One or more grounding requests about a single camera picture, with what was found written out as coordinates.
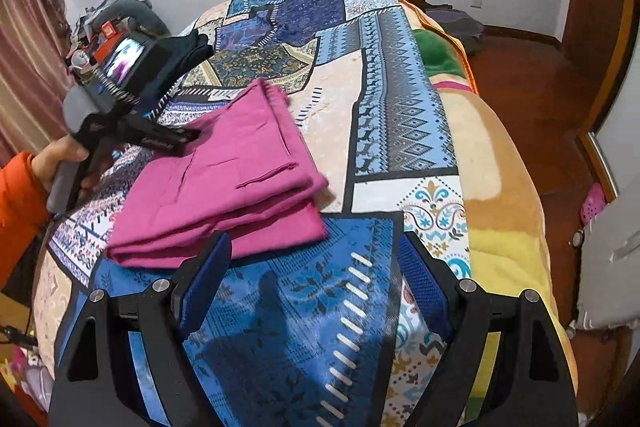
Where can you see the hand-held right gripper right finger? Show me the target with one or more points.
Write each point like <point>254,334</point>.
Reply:
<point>425,282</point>

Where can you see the black pants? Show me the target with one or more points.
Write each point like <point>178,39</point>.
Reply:
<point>187,54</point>

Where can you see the person's left hand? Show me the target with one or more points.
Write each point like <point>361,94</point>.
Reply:
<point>55,157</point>

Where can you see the white cabinet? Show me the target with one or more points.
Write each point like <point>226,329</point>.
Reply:
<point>612,257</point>

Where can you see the pink slipper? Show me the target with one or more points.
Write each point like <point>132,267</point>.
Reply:
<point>593,202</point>

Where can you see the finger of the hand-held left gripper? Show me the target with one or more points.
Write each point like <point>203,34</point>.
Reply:
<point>160,139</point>

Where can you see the pink pants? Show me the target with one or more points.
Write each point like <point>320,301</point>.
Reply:
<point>225,172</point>

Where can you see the grey bag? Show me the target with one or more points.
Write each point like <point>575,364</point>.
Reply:
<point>457,27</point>

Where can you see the striped pink curtain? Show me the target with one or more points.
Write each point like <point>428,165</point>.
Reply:
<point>27,57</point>

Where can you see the blue patchwork blanket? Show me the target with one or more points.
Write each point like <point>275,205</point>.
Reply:
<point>390,107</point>

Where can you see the wooden door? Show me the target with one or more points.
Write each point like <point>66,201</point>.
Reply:
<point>595,32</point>

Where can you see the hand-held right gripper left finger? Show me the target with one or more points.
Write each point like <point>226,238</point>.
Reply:
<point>200,297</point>

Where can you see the orange box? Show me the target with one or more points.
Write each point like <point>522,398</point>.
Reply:
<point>106,39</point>

